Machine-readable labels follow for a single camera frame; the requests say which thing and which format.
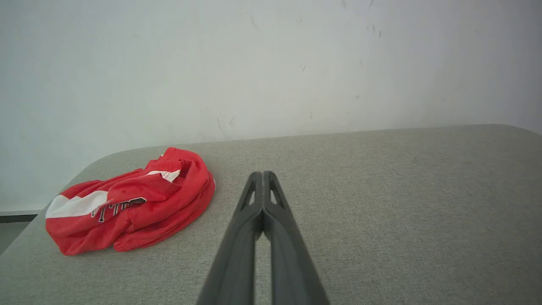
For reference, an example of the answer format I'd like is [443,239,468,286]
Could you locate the grey fabric sofa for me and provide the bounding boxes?
[0,124,542,305]

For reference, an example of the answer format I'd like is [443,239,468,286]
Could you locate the red and white shorts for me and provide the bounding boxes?
[45,147,216,256]

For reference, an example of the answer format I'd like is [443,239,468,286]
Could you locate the dark grey baseboard strip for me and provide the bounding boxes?
[0,214,39,224]

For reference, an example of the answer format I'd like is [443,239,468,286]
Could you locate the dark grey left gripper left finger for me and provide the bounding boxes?
[197,172,264,305]

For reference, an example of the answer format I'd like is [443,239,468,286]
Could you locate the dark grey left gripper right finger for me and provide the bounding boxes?
[263,171,330,305]

